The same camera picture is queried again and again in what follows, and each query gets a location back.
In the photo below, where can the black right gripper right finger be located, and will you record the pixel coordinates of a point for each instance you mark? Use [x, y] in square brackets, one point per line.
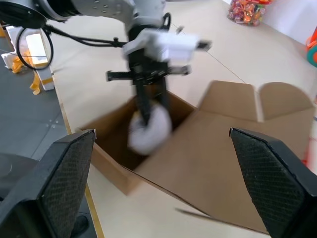
[277, 188]

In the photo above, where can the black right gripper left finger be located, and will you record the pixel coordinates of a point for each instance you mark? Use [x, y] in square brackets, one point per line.
[49, 193]

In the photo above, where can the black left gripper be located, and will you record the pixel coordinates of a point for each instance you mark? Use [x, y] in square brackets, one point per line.
[146, 72]

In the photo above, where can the white round soft object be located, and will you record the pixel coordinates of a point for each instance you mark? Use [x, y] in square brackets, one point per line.
[148, 141]

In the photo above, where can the brown cardboard box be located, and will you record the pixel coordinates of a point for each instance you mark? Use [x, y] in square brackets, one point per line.
[198, 153]

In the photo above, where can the clear candy jar yellow lid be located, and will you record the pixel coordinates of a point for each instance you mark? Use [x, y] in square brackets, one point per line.
[247, 12]

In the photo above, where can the teal dinosaur backpack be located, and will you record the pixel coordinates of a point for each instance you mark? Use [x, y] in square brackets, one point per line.
[312, 49]

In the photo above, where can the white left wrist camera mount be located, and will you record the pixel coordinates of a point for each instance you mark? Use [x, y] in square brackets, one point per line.
[173, 47]

